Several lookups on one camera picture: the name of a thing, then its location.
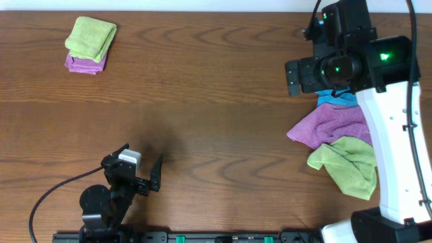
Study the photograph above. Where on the crumpled purple cloth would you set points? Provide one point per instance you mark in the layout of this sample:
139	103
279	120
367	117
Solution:
328	123

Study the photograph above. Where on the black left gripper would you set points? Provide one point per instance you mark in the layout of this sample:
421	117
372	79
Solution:
141	183

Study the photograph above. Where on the blue cloth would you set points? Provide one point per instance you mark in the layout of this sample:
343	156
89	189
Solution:
341	97

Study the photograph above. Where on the crumpled green cloth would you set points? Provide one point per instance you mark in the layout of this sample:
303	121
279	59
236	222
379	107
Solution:
351	164

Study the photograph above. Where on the folded purple cloth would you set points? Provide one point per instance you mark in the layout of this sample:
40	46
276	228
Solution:
84	66

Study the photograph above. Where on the light green cloth with tag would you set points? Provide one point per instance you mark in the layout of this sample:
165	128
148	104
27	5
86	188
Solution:
90	38

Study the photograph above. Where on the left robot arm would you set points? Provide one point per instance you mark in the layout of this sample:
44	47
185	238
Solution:
103	209

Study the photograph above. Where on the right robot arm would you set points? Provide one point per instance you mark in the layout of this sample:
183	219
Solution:
384	75

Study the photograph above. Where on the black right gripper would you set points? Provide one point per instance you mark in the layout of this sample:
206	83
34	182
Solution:
293	77

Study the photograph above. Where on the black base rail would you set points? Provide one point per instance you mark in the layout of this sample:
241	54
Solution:
164	237

